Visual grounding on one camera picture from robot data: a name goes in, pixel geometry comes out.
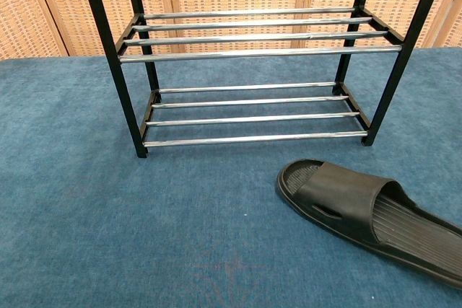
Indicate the black rubber slide sandal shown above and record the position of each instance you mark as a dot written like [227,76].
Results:
[346,192]

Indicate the black chrome-bar shoe rack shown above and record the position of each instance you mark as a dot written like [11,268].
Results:
[252,53]

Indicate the blue carpet table cover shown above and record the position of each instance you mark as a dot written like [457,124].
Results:
[108,232]

